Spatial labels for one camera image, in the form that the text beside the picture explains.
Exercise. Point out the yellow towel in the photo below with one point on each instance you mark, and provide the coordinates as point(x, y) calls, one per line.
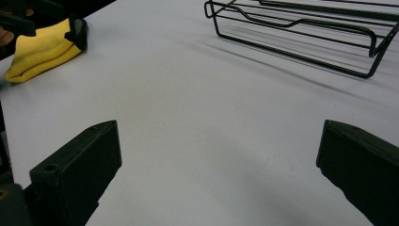
point(40, 53)

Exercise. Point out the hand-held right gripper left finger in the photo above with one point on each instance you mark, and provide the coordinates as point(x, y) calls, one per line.
point(78, 169)

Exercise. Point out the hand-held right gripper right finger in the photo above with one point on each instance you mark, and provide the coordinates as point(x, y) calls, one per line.
point(363, 169)

